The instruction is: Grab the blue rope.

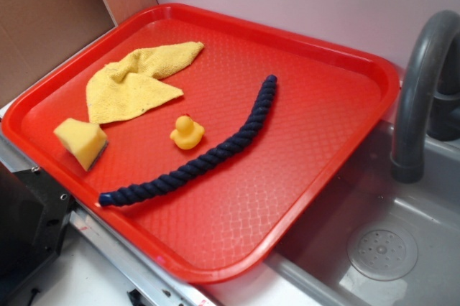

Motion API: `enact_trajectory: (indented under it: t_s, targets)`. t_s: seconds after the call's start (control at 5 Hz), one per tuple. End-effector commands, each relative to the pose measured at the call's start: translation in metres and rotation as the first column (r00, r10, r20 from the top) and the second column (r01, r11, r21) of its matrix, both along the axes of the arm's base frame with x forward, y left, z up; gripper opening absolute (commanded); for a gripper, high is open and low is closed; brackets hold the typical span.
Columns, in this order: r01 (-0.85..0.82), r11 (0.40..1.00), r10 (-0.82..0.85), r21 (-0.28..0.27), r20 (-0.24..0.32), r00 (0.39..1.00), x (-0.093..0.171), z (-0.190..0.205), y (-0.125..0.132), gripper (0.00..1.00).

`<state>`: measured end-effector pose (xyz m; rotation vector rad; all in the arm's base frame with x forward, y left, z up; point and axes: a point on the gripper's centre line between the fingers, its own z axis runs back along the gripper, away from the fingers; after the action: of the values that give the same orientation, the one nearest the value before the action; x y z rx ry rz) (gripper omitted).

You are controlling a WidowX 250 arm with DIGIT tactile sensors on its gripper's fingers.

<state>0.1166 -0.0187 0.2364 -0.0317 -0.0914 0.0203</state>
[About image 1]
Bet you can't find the grey toy faucet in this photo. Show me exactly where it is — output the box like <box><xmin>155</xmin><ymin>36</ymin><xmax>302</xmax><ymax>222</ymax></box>
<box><xmin>390</xmin><ymin>10</ymin><xmax>459</xmax><ymax>183</ymax></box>

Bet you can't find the dark blue twisted rope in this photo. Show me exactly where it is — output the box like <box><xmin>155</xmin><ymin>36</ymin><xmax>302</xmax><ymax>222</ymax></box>
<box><xmin>98</xmin><ymin>74</ymin><xmax>278</xmax><ymax>209</ymax></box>

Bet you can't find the yellow cloth towel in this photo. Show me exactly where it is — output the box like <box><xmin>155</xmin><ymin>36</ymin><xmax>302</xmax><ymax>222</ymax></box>
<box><xmin>86</xmin><ymin>42</ymin><xmax>204</xmax><ymax>124</ymax></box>

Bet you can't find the yellow sponge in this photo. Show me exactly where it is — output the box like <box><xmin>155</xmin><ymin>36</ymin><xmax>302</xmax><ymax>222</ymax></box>
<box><xmin>53</xmin><ymin>118</ymin><xmax>109</xmax><ymax>172</ymax></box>

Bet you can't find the grey plastic sink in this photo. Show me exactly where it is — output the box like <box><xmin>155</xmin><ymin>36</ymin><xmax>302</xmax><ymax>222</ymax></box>
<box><xmin>264</xmin><ymin>67</ymin><xmax>460</xmax><ymax>306</ymax></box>

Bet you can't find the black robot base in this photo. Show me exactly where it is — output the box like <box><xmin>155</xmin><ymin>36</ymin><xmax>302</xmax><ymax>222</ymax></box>
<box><xmin>1</xmin><ymin>166</ymin><xmax>74</xmax><ymax>301</ymax></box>

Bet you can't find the sink drain strainer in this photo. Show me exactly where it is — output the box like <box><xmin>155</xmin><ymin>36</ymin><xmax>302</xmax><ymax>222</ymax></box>
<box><xmin>347</xmin><ymin>221</ymin><xmax>418</xmax><ymax>282</ymax></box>

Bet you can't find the yellow rubber duck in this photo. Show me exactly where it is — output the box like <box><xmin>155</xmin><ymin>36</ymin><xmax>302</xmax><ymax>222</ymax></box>
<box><xmin>170</xmin><ymin>115</ymin><xmax>205</xmax><ymax>150</ymax></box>

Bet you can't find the brown cardboard panel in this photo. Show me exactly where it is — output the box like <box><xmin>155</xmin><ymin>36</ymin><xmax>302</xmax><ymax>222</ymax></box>
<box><xmin>1</xmin><ymin>0</ymin><xmax>157</xmax><ymax>106</ymax></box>

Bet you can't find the red plastic tray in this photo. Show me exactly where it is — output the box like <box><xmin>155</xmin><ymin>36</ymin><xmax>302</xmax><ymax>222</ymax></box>
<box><xmin>1</xmin><ymin>2</ymin><xmax>401</xmax><ymax>285</ymax></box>

